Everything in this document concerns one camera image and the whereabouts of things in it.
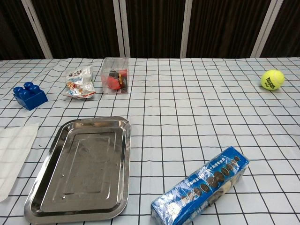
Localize white cloth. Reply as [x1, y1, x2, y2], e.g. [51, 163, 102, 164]
[0, 123, 40, 203]

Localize metal tray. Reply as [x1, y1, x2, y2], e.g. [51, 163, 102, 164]
[23, 116, 132, 224]

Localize white checkered tablecloth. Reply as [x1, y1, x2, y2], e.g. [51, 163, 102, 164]
[0, 56, 300, 225]

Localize clear bag red items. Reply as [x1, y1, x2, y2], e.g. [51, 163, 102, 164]
[100, 57, 129, 96]

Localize white crumpled snack bag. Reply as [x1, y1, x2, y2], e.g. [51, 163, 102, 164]
[61, 64, 97, 100]

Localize blue cookie package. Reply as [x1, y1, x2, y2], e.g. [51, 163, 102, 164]
[150, 146, 251, 225]

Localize blue toy building block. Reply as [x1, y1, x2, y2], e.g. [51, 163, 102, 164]
[13, 82, 49, 111]

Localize yellow-green tennis ball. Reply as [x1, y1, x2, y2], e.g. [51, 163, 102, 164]
[260, 69, 285, 90]

